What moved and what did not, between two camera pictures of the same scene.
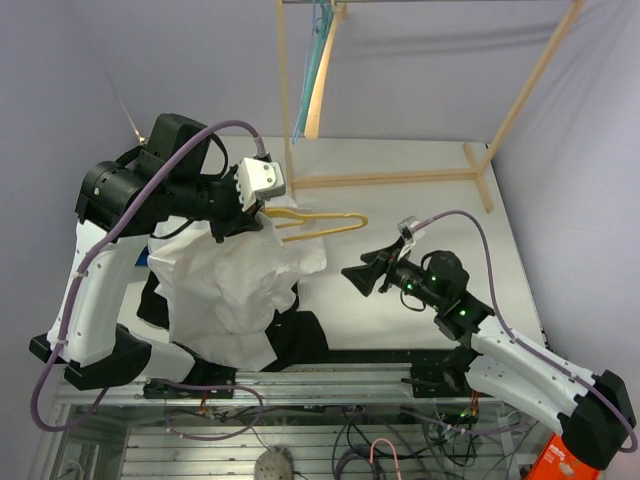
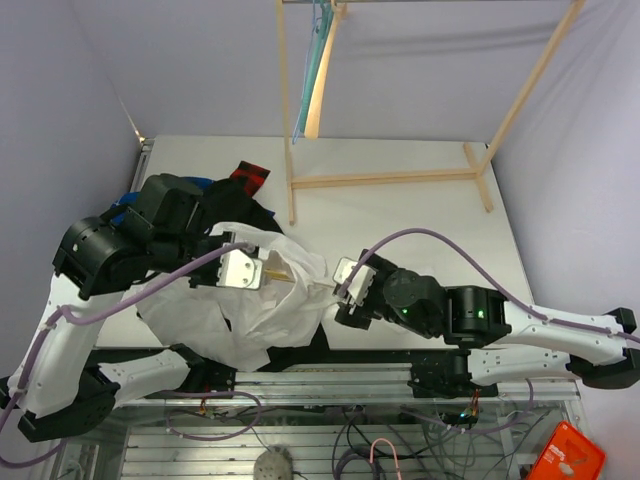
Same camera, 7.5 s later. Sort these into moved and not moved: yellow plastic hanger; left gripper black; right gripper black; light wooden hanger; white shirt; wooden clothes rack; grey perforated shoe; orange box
Moved: yellow plastic hanger; white shirt; right gripper black; left gripper black
Not moved: grey perforated shoe; light wooden hanger; wooden clothes rack; orange box
